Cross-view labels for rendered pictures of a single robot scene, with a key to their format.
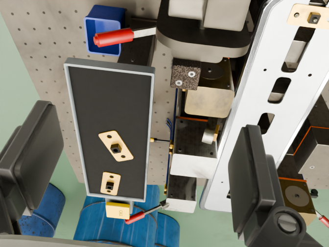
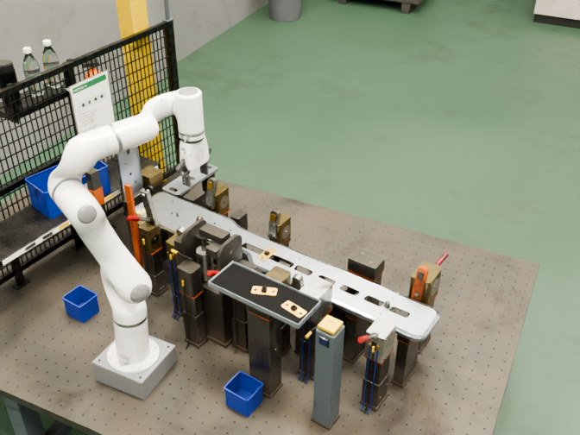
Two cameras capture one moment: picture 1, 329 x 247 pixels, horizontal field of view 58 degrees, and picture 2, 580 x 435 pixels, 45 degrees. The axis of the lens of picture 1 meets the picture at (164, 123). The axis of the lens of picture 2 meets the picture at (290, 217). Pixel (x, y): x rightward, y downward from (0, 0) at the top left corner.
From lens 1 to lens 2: 2.41 m
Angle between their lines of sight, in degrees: 85
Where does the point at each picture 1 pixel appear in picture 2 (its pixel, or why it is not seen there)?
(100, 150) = (263, 299)
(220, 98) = (277, 270)
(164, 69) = (304, 387)
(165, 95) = not seen: hidden behind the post
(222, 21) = (223, 235)
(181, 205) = (381, 326)
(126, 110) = (244, 277)
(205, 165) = (318, 281)
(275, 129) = (333, 276)
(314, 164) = (368, 261)
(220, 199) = (406, 321)
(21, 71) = not seen: outside the picture
